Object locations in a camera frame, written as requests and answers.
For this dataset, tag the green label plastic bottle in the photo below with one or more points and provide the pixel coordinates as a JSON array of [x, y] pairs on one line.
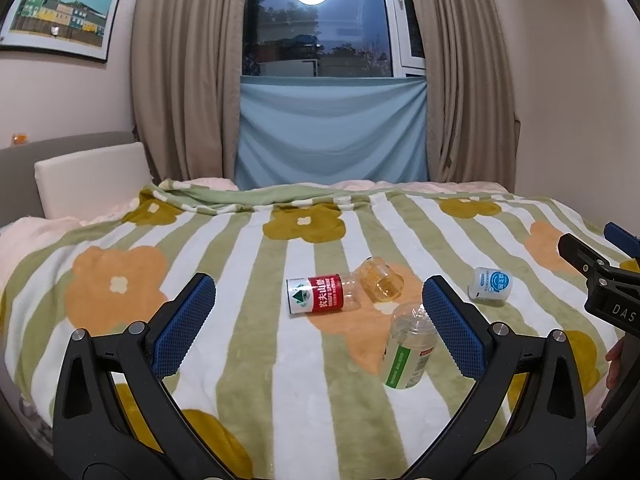
[[407, 347]]

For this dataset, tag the white pillow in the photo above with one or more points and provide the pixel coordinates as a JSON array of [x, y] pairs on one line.
[[92, 180]]

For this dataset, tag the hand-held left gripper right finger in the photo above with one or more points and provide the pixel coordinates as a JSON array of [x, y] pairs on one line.
[[452, 322]]

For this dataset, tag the small white blue-label jar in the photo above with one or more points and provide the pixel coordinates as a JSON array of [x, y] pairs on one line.
[[490, 284]]

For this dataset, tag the beige curtain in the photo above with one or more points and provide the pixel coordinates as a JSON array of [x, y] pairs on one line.
[[462, 70], [185, 70]]

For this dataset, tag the person's right hand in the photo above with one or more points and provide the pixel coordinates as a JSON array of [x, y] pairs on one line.
[[615, 360]]

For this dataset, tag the grey bed headboard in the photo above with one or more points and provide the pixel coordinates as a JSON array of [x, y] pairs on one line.
[[60, 147]]

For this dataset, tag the striped floral blanket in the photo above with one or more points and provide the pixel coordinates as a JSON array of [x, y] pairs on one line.
[[280, 270]]

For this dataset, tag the red label plastic bottle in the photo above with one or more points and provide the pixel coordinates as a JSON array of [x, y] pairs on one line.
[[320, 294]]

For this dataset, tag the framed houses wall picture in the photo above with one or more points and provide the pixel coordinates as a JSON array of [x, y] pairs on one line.
[[62, 7]]

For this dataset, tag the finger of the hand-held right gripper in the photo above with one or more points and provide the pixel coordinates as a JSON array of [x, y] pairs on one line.
[[622, 237], [582, 254]]

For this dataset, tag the light blue cloth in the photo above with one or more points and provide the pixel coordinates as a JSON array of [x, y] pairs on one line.
[[332, 130]]

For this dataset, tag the window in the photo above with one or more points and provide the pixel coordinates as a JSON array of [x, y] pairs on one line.
[[330, 17]]

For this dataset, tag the small orange object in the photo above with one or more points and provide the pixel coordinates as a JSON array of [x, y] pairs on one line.
[[20, 137]]

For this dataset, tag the small amber plastic bottle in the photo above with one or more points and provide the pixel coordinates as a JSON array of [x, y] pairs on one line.
[[382, 280]]

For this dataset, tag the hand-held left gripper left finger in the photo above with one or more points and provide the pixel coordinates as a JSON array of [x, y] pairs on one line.
[[186, 317]]

